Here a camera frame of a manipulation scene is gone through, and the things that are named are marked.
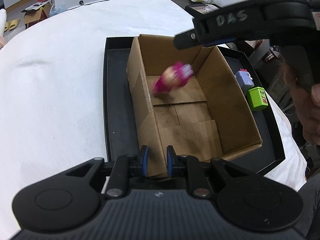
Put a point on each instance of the pink bear figurine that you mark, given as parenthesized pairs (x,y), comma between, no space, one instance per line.
(172,78)

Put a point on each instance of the green hexagonal box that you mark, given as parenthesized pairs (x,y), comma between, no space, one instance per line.
(257,99)

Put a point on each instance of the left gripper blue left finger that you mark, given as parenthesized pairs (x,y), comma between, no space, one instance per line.
(123,169)

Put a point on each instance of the black tray with brown base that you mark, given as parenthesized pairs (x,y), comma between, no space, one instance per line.
(197,10)

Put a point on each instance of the person's right hand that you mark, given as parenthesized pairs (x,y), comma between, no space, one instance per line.
(307,105)

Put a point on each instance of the black shallow tray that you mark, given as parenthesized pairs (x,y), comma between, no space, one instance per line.
(120,125)

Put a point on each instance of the yellow slippers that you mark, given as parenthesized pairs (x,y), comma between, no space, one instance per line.
(11,25)

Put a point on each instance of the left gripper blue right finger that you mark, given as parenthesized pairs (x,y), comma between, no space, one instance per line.
(192,170)

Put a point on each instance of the brown cardboard box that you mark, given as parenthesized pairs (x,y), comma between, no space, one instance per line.
(208,118)

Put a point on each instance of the white sock foot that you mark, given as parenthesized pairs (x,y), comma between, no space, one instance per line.
(3,20)

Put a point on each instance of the open cardboard box on floor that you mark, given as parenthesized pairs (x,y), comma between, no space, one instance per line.
(36,13)

